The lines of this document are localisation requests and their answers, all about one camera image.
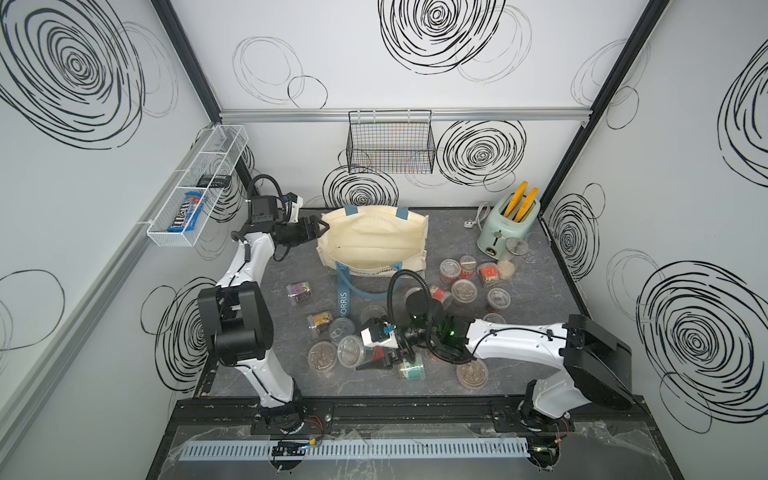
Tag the black wire wall basket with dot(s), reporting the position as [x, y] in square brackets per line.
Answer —
[399, 141]

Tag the yellow toast slice right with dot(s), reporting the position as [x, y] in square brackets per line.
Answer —
[526, 206]

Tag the yellow purple label jar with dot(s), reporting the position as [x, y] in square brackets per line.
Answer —
[318, 323]

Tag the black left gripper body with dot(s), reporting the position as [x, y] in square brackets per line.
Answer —
[292, 234]

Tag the black aluminium frame post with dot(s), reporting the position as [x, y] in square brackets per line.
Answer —
[234, 197]

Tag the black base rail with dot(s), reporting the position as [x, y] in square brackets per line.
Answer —
[505, 413]

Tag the black small device on shelf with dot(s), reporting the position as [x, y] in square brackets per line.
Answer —
[210, 181]

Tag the clear jar dark seeds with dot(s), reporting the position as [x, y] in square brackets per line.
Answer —
[498, 299]

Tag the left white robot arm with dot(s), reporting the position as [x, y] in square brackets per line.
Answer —
[238, 327]

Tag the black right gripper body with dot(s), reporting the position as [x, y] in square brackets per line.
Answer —
[415, 336]

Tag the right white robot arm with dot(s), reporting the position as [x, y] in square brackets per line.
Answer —
[591, 365]

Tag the yellow toast slice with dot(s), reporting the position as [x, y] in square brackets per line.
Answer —
[515, 199]
[526, 206]

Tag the grey label seed jar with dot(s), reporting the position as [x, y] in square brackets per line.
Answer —
[340, 328]

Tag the white slotted cable duct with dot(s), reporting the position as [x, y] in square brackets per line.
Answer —
[355, 449]

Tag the clear purple seed jar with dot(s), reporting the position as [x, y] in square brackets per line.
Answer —
[298, 292]

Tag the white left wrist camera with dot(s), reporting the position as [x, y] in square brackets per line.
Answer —
[293, 204]

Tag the clear brown seed jar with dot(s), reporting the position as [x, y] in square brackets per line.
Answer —
[322, 356]

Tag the blue candy bag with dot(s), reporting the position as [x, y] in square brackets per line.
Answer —
[186, 217]

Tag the yellow toast slice left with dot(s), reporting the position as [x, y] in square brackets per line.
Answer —
[515, 199]

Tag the teal green label jar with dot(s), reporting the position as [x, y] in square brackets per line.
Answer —
[411, 370]

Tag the clear jar red band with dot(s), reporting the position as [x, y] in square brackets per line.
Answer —
[468, 266]

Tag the clear plastic cup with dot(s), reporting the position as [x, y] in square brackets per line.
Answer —
[511, 257]

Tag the clear empty-looking jar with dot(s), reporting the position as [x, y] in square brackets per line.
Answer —
[352, 353]

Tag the mint green toaster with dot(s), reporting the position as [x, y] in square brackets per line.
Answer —
[497, 228]

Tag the cream canvas tote bag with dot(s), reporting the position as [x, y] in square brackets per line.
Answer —
[371, 242]

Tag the clear jar brown contents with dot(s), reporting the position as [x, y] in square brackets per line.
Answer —
[472, 375]

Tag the white wire wall shelf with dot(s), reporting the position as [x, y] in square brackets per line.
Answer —
[216, 151]

